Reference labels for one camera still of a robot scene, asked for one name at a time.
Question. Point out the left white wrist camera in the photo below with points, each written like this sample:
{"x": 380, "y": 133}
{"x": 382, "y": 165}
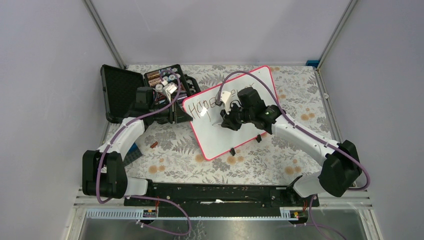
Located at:
{"x": 168, "y": 88}

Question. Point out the floral patterned table mat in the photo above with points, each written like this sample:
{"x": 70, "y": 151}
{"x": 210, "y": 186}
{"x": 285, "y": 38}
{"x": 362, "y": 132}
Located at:
{"x": 178, "y": 158}

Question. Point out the blue corner bracket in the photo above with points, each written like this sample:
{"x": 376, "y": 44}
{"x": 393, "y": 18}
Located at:
{"x": 312, "y": 63}

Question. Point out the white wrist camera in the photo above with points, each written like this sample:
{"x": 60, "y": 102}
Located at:
{"x": 224, "y": 98}
{"x": 168, "y": 88}

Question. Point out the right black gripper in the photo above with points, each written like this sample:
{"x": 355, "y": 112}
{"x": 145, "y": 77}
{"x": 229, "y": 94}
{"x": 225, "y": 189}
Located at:
{"x": 227, "y": 123}

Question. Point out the black poker chip case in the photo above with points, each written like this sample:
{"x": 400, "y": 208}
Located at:
{"x": 132, "y": 94}

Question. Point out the brown marker cap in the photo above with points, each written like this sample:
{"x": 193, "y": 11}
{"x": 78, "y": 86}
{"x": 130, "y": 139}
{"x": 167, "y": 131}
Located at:
{"x": 154, "y": 145}

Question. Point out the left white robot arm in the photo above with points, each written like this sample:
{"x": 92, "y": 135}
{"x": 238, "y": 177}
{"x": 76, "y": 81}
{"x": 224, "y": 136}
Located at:
{"x": 103, "y": 170}

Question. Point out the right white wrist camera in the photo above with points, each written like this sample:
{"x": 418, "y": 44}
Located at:
{"x": 224, "y": 98}

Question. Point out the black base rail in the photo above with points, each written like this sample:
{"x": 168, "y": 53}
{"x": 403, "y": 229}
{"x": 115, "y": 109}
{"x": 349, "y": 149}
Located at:
{"x": 221, "y": 200}

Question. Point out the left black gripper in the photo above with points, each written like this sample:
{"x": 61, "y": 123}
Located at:
{"x": 177, "y": 115}

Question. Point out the pink framed whiteboard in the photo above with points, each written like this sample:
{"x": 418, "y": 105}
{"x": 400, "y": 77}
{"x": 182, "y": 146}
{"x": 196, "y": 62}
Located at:
{"x": 254, "y": 91}

